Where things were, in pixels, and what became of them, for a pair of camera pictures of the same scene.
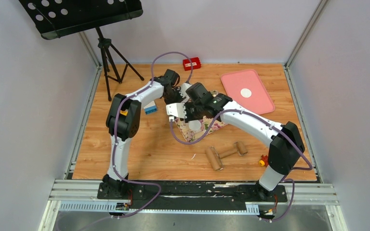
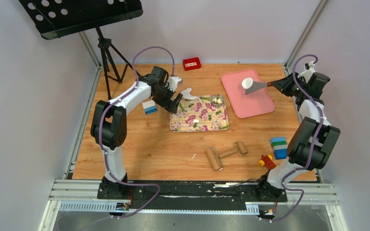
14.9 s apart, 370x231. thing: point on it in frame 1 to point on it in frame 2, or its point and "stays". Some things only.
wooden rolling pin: x=215 y=159 stays
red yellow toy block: x=264 y=160 stays
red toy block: x=196 y=63 stays
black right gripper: x=189 y=118 to x=284 y=84
